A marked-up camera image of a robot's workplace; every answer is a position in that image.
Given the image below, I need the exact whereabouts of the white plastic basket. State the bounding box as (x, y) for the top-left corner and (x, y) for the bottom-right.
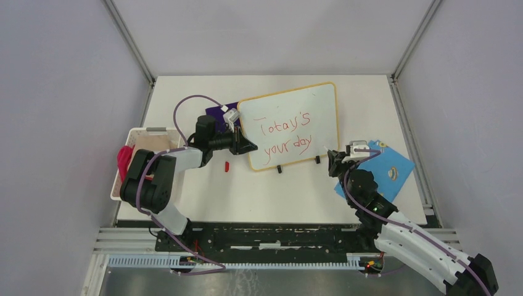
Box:
(110, 128), (181, 200)

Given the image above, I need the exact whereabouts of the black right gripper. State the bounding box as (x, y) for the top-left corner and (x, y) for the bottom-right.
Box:
(327, 150), (360, 206)

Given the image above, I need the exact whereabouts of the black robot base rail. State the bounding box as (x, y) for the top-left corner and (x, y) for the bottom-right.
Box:
(155, 222), (382, 265)

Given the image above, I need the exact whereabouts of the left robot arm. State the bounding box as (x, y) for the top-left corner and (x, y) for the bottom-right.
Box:
(120, 115), (258, 252)

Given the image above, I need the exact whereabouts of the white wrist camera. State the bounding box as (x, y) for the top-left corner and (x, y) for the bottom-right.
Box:
(342, 140), (371, 163)
(220, 105), (240, 132)

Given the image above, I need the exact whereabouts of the blue cartoon astronaut cloth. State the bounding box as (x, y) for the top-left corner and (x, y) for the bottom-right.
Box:
(337, 140), (415, 202)

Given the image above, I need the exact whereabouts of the yellow framed whiteboard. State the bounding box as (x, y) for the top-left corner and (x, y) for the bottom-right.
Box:
(237, 82), (340, 171)

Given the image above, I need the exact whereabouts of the pink cloth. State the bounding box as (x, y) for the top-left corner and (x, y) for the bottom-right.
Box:
(117, 146), (134, 182)

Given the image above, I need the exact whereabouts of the aluminium right corner post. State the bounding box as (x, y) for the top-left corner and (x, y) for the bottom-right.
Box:
(390, 0), (443, 81)

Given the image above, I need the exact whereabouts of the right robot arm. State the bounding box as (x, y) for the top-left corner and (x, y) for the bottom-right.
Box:
(327, 145), (500, 295)

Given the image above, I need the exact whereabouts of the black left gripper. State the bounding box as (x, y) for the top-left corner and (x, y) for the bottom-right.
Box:
(210, 124), (257, 156)

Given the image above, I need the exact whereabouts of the beige folded cloth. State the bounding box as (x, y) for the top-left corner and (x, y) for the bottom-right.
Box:
(132, 134), (178, 157)

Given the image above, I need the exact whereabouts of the aluminium left corner post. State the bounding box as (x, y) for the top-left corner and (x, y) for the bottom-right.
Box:
(101, 0), (156, 86)

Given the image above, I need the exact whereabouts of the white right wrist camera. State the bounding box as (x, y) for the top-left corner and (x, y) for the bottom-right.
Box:
(342, 140), (371, 163)

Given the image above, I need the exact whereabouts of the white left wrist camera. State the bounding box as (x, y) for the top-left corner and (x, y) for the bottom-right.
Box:
(220, 105), (240, 132)

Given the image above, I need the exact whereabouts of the aluminium corner post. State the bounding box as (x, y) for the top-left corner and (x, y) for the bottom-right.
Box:
(390, 0), (443, 81)
(101, 0), (156, 86)

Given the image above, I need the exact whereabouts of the purple cloth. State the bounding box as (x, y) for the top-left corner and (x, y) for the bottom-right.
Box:
(205, 102), (241, 133)

